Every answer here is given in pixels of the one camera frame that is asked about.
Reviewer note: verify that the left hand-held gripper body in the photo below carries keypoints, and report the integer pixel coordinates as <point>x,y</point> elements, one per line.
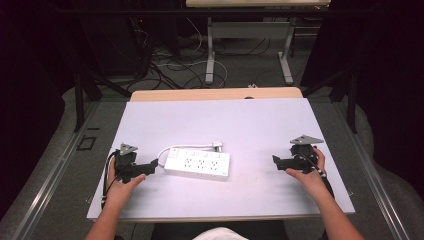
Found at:
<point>126,165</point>

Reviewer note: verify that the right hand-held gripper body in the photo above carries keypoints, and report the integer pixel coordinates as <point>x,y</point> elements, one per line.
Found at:
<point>304,156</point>

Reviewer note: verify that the white power strip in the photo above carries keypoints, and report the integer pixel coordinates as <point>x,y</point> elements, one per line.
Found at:
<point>196,165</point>

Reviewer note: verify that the person's right hand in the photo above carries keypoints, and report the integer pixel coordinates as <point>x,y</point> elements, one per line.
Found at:
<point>315,182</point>

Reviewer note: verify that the person's left hand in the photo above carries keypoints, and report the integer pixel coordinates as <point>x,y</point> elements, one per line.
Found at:
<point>119,193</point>

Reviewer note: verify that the floor socket hatch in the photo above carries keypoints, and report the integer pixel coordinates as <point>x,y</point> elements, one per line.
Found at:
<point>86,143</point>

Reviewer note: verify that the white board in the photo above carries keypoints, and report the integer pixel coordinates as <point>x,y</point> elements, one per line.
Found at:
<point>233,126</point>

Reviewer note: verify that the person's dark pants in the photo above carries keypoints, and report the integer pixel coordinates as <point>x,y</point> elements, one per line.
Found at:
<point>266,231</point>

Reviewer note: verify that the black metal stand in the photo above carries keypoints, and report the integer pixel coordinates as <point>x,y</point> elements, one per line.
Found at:
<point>80,100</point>
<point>351,100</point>

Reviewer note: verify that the wooden table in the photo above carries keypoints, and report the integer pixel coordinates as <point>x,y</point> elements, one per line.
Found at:
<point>200,94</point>

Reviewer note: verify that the person's white shirt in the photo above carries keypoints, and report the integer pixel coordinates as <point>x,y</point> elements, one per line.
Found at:
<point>221,234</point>

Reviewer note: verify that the dark computer tower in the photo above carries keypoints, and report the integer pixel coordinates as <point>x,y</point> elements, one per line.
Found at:
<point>113,46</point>

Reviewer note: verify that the white desk with metal legs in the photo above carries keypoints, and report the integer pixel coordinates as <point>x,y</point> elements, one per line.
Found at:
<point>250,30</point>

